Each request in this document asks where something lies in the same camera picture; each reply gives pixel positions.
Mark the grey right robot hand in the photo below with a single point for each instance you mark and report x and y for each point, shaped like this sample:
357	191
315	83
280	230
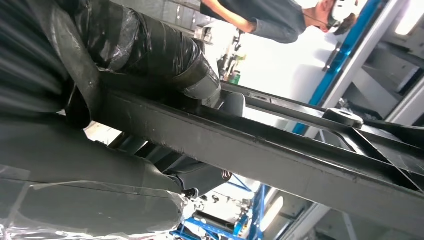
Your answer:
99	205

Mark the blue steel column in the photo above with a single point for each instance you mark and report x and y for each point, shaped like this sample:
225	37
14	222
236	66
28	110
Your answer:
346	53

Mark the blue steel rack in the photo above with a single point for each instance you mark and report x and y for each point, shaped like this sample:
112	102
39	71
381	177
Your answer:
258	212

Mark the person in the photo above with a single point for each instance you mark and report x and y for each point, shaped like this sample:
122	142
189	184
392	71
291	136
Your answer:
265	13

